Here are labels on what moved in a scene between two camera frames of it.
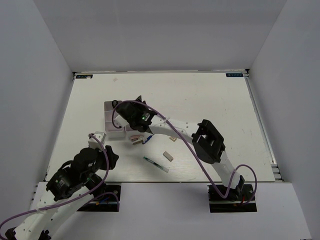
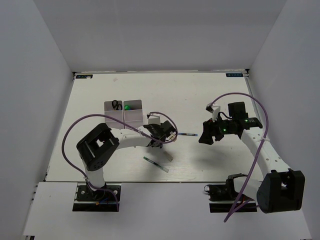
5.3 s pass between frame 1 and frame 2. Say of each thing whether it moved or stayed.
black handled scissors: stayed
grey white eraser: stayed
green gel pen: stayed
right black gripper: moved
